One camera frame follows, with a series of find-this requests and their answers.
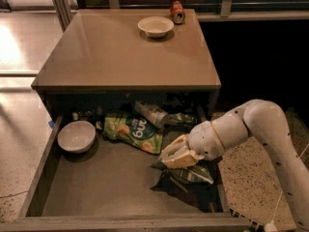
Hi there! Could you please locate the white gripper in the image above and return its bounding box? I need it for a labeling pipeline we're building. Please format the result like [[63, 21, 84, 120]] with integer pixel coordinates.
[[160, 121, 225, 169]]

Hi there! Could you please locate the green jalapeno chip bag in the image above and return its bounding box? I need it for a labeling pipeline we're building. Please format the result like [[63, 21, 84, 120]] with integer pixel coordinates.
[[152, 160, 213, 185]]

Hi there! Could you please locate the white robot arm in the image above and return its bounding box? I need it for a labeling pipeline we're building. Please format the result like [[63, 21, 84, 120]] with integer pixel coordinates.
[[159, 100, 309, 232]]

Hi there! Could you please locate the dark green can in drawer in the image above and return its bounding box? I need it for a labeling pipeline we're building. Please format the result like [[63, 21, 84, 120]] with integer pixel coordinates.
[[167, 113, 197, 126]]

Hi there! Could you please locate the green snack bag in drawer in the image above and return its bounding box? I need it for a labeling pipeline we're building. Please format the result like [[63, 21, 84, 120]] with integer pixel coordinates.
[[103, 111, 163, 155]]

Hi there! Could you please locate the white plastic bottle in drawer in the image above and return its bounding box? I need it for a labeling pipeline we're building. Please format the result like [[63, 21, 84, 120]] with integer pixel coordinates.
[[134, 101, 169, 128]]

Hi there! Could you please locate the open grey top drawer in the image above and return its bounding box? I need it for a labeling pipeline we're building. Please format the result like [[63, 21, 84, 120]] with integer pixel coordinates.
[[0, 108, 249, 232]]

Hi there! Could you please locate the white bowl in drawer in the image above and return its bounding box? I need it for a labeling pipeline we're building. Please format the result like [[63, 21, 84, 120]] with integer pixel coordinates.
[[57, 121, 96, 154]]

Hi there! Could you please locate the small bottle in drawer corner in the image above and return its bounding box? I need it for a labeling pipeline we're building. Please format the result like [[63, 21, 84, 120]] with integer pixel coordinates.
[[71, 112, 79, 121]]

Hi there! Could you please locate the dark blue yellow sponge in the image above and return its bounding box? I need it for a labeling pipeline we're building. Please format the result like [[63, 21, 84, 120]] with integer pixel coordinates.
[[151, 172, 216, 211]]

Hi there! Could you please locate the white plug adapter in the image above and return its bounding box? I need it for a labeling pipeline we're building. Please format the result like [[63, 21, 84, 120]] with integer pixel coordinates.
[[264, 220, 278, 232]]

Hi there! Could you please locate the white bowl on cabinet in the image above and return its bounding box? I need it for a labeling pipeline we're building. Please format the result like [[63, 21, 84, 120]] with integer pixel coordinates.
[[137, 16, 174, 38]]

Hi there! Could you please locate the orange soda can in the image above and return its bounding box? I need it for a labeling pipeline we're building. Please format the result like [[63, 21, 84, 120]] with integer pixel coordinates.
[[170, 1, 185, 24]]

